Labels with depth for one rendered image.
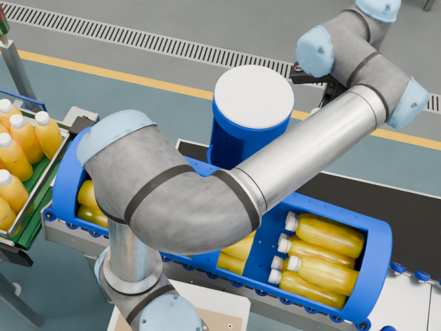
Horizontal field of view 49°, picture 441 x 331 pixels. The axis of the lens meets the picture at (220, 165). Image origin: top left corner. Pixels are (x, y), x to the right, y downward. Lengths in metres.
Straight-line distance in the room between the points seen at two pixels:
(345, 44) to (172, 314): 0.58
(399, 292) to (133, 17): 2.54
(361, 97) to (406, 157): 2.32
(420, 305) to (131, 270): 0.98
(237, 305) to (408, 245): 1.51
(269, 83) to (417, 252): 1.28
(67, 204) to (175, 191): 0.76
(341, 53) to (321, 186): 1.82
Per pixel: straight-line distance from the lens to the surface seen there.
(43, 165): 1.71
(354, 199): 2.60
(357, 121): 0.72
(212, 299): 1.22
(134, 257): 0.85
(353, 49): 0.80
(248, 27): 3.43
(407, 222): 2.65
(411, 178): 2.98
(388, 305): 1.57
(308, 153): 0.66
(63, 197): 1.32
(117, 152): 0.63
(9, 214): 1.52
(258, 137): 1.64
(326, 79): 1.00
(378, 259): 1.26
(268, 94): 1.69
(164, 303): 0.96
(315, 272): 1.30
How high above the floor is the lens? 2.32
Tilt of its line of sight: 59 degrees down
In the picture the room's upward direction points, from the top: 9 degrees clockwise
